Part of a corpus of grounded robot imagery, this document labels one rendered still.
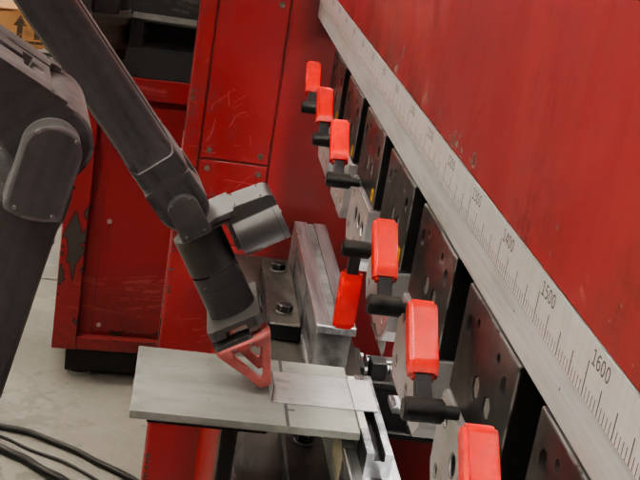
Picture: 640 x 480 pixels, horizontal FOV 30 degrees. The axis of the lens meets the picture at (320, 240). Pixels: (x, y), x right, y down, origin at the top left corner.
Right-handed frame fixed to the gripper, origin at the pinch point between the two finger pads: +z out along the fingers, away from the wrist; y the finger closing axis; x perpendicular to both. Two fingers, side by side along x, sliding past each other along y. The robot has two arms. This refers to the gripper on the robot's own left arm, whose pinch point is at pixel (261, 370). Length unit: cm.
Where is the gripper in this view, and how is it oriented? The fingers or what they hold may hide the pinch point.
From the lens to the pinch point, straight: 145.4
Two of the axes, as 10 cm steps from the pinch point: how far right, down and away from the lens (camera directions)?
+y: -0.9, -3.4, 9.4
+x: -9.2, 3.8, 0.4
